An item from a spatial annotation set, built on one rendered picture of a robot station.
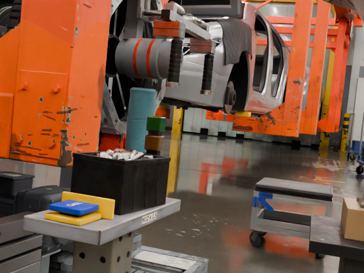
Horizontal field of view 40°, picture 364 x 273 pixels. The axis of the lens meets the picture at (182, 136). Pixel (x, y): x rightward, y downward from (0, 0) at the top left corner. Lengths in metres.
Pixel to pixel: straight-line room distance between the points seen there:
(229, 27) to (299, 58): 1.00
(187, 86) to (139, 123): 2.72
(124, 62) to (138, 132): 0.28
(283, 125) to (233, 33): 1.19
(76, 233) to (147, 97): 0.75
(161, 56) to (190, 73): 2.61
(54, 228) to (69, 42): 0.45
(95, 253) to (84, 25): 0.53
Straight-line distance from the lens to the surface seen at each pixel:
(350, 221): 1.84
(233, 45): 4.61
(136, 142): 1.62
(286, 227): 2.69
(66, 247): 1.75
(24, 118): 1.27
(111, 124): 1.68
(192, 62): 4.32
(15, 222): 1.25
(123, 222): 1.03
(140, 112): 1.62
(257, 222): 2.71
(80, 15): 1.23
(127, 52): 1.76
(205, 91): 1.87
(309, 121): 7.18
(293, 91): 5.27
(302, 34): 5.33
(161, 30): 1.58
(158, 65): 1.72
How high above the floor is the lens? 0.68
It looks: 3 degrees down
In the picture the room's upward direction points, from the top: 6 degrees clockwise
